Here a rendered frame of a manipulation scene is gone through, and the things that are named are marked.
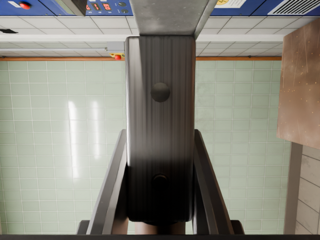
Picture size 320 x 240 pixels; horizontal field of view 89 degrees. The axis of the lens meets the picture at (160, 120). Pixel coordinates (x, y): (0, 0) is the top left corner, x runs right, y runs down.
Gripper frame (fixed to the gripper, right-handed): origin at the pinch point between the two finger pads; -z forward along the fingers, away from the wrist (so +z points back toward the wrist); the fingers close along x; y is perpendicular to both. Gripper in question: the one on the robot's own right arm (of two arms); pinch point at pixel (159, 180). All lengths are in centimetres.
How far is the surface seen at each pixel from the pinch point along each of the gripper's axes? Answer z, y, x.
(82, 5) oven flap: -42.4, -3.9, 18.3
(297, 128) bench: -50, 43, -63
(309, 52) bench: -66, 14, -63
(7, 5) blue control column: -63, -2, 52
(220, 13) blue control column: -68, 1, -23
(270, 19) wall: -79, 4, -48
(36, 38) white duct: -90, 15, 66
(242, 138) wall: -90, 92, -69
